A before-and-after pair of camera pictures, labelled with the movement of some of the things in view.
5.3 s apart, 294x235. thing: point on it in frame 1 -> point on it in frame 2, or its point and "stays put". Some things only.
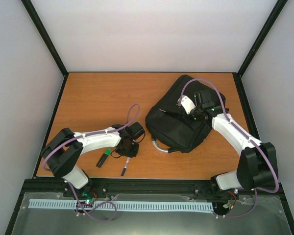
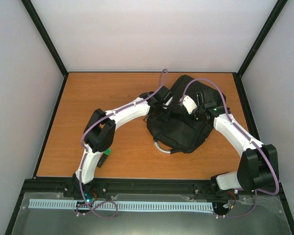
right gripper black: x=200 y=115 stays put
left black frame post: x=38 y=24 stays put
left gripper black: x=134 y=153 -> x=165 y=118
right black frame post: x=265 y=30 stays put
